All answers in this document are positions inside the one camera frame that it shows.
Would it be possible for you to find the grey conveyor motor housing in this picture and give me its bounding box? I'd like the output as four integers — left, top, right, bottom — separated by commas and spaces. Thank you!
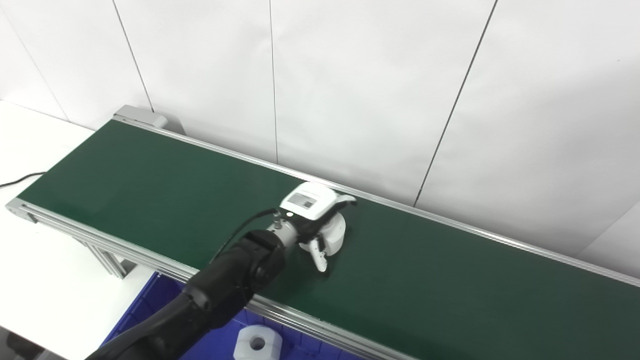
112, 104, 186, 137

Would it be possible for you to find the black cable on floor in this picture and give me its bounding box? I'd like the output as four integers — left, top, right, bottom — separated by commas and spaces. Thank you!
0, 171, 47, 190

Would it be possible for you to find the blue plastic bin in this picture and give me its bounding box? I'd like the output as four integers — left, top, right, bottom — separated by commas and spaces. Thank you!
100, 271, 371, 360

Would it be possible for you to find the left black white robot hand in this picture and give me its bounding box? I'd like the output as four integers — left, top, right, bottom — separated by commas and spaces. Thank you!
279, 182, 357, 274

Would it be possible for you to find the white plastic part with hole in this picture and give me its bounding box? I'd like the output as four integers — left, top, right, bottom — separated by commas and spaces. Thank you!
233, 325, 283, 360
319, 212, 347, 256

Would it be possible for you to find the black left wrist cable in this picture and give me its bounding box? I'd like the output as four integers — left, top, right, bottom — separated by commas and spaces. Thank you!
207, 207, 282, 266

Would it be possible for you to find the green conveyor belt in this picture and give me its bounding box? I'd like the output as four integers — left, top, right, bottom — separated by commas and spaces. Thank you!
5, 112, 640, 360

